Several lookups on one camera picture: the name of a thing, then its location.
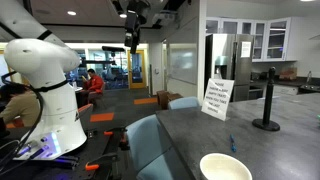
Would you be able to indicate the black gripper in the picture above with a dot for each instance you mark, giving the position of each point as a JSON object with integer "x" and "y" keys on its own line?
{"x": 131, "y": 21}

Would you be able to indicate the blue pen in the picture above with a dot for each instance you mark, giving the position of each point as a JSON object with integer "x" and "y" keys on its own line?
{"x": 233, "y": 143}

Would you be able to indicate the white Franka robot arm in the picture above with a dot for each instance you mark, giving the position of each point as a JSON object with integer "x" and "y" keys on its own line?
{"x": 50, "y": 100}

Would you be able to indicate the white bowl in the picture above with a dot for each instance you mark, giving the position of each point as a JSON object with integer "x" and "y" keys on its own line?
{"x": 223, "y": 168}

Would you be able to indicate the yellow framed door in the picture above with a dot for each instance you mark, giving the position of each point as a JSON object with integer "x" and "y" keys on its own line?
{"x": 136, "y": 70}

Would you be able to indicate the round ceiling light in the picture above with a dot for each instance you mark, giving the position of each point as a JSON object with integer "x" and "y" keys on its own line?
{"x": 123, "y": 15}
{"x": 71, "y": 13}

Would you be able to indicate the person in red jacket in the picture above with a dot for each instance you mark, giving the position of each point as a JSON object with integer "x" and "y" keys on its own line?
{"x": 95, "y": 83}

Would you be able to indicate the brown wooden stool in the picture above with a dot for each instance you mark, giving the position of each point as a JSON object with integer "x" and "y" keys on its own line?
{"x": 166, "y": 98}

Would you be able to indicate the small light blue chair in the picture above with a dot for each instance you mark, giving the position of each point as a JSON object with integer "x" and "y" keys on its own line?
{"x": 183, "y": 102}

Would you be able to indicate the orange office chair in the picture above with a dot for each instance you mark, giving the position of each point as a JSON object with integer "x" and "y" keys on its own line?
{"x": 85, "y": 111}

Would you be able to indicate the stainless steel refrigerator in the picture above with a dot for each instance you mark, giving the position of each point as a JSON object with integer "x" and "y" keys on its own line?
{"x": 230, "y": 66}

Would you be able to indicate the white paper sign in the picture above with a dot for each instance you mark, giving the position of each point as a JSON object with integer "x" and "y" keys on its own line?
{"x": 217, "y": 98}

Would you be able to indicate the large light blue chair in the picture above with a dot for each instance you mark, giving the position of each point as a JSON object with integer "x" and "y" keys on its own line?
{"x": 148, "y": 146}

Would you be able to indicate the white note on refrigerator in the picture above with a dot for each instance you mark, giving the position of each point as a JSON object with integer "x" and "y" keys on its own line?
{"x": 245, "y": 49}

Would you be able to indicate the black vertical pole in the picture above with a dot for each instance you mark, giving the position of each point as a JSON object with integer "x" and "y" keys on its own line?
{"x": 27, "y": 6}

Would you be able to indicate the person in beige sweater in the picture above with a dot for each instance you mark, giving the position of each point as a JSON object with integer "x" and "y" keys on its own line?
{"x": 20, "y": 106}

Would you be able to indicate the brown cardboard box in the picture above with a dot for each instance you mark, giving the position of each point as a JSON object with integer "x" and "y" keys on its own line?
{"x": 288, "y": 74}

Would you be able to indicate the kitchen faucet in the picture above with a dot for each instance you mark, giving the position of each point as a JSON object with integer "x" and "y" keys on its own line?
{"x": 309, "y": 76}

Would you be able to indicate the wall whiteboard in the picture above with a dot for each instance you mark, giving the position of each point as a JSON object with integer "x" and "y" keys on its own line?
{"x": 183, "y": 65}

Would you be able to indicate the white glass-door wall cabinets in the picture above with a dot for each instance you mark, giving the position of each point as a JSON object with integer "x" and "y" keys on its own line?
{"x": 276, "y": 38}

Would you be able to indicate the black post stand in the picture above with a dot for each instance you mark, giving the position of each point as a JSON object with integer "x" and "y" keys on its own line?
{"x": 267, "y": 103}

